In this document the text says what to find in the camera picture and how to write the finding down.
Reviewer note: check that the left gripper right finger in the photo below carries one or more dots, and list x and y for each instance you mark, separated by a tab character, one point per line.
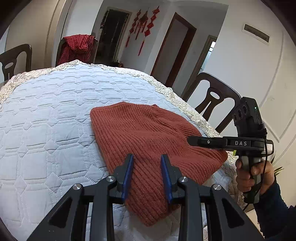
171	175

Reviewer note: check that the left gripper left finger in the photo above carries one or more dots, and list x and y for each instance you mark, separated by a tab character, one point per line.
123	175

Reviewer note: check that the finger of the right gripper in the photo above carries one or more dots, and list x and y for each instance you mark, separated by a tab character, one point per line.
210	143

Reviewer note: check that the rust red knitted sweater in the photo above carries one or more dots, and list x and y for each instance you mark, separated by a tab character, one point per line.
148	132

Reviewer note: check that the person's right hand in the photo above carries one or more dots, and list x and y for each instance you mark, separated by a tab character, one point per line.
244	180

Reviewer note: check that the dark wooden chair right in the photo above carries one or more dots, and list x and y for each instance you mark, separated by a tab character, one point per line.
217	92

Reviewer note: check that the dark wooden chair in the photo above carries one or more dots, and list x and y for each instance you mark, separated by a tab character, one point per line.
217	92
8	60

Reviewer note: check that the light blue quilted table cover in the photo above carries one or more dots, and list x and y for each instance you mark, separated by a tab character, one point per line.
47	144

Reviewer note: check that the dark blue right sleeve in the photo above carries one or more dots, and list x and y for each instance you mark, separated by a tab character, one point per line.
275	218

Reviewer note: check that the brown wooden door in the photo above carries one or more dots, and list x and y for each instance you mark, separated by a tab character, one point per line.
173	50

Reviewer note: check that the dark chair with garment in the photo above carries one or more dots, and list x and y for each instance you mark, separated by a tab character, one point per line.
93	48

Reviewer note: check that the red checkered garment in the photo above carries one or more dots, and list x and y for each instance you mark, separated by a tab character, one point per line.
76	48

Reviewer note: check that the red Chinese knot decoration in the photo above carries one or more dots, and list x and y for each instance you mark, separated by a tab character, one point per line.
142	25

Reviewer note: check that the dark wooden chair left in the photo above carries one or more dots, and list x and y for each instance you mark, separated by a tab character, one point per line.
8	60

